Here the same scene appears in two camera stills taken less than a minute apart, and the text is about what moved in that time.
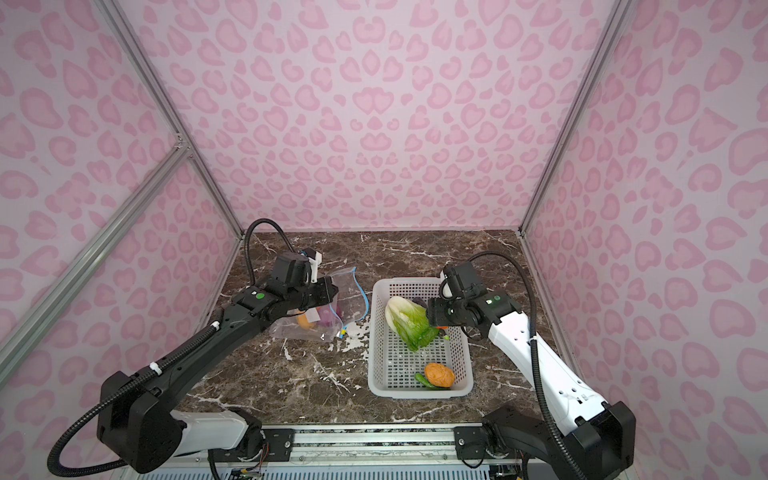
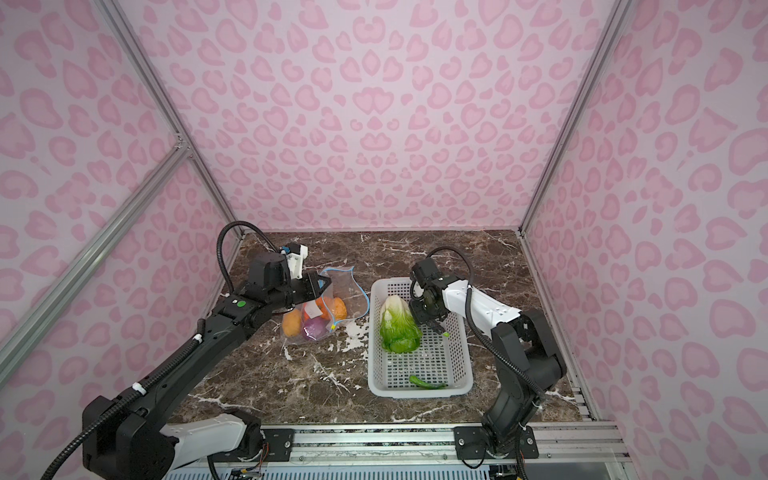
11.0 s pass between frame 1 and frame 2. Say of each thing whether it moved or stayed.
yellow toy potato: moved
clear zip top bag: moved
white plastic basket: stayed
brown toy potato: moved
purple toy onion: moved
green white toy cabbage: moved
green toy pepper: stayed
